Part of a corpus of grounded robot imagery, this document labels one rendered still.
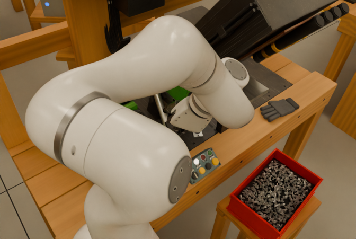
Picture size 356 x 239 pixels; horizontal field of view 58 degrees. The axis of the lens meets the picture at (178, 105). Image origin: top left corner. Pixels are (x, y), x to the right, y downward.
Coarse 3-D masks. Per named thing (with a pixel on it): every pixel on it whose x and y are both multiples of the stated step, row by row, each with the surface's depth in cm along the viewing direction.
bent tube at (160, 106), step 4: (156, 96) 134; (160, 96) 134; (156, 100) 134; (160, 100) 134; (156, 104) 134; (160, 104) 133; (160, 108) 133; (160, 112) 133; (160, 116) 134; (164, 116) 133; (164, 120) 133; (164, 124) 133
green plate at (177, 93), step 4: (172, 88) 130; (176, 88) 128; (180, 88) 126; (168, 92) 132; (172, 92) 130; (176, 92) 129; (180, 92) 127; (184, 92) 125; (188, 92) 125; (172, 96) 131; (176, 96) 129; (180, 96) 127
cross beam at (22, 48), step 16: (176, 0) 157; (192, 0) 164; (144, 16) 150; (32, 32) 124; (48, 32) 124; (64, 32) 128; (0, 48) 115; (16, 48) 119; (32, 48) 123; (48, 48) 128; (0, 64) 119; (16, 64) 123
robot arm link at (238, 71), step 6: (222, 60) 75; (228, 60) 76; (234, 60) 77; (228, 66) 75; (234, 66) 76; (240, 66) 77; (234, 72) 74; (240, 72) 75; (246, 72) 77; (234, 78) 73; (240, 78) 74; (246, 78) 75; (240, 84) 74; (246, 84) 75; (198, 102) 82; (204, 108) 81
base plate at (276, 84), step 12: (252, 60) 181; (252, 72) 173; (264, 72) 174; (264, 84) 166; (276, 84) 167; (288, 84) 167; (264, 96) 160; (144, 108) 150; (216, 120) 146; (192, 132) 140; (204, 132) 141; (216, 132) 141; (192, 144) 136
